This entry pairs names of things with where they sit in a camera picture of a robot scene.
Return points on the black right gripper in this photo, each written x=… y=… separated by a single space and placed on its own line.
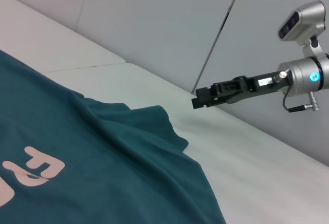
x=246 y=88

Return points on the teal t-shirt with FREE print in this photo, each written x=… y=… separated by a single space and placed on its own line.
x=90 y=157

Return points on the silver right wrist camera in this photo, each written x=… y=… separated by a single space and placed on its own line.
x=306 y=21

